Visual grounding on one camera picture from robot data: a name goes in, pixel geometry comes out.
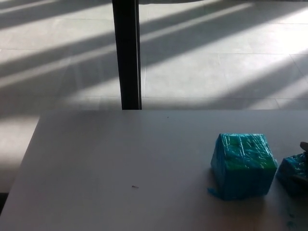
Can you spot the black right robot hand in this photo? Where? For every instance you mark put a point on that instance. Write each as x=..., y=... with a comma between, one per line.
x=304, y=147

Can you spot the small blue taped cube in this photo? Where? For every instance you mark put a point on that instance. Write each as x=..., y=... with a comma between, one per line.
x=290, y=179

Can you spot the big blue taped cube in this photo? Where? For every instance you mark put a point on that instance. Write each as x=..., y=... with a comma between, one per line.
x=240, y=166

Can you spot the black vertical post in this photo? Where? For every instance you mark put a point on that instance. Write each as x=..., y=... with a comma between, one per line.
x=126, y=55

